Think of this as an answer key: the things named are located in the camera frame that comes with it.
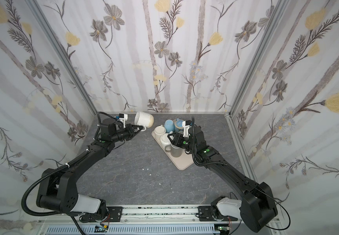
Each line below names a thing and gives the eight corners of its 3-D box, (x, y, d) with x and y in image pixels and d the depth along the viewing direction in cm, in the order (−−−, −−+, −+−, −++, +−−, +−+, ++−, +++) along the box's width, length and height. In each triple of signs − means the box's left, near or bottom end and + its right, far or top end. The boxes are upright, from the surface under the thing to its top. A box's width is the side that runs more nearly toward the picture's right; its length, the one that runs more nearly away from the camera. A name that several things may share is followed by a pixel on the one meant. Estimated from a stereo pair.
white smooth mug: (158, 141, 104) (158, 135, 99) (152, 135, 108) (151, 129, 102) (167, 136, 108) (167, 129, 102) (161, 130, 111) (160, 123, 105)
